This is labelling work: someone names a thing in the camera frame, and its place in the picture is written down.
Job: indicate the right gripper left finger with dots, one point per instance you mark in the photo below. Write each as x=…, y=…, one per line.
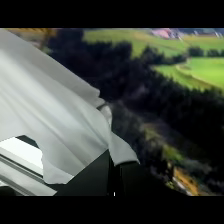
x=90, y=180

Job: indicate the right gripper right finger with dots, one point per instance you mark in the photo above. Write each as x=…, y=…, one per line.
x=140, y=181

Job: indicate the white shirt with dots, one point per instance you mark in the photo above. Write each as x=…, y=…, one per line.
x=50, y=106

